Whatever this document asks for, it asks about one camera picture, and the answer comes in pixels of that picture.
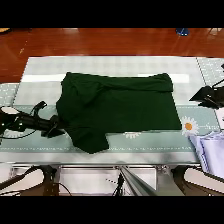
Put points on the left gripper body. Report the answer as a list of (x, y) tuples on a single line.
[(53, 126)]

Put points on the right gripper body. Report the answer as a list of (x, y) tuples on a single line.
[(210, 96)]

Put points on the dark green T-shirt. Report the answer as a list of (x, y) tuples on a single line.
[(116, 106)]

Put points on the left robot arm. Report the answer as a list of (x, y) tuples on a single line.
[(23, 122)]

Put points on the lilac garment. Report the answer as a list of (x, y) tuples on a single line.
[(211, 151)]

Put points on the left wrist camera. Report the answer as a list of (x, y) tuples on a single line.
[(39, 107)]

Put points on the silver frame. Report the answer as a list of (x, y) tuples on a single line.
[(141, 187)]

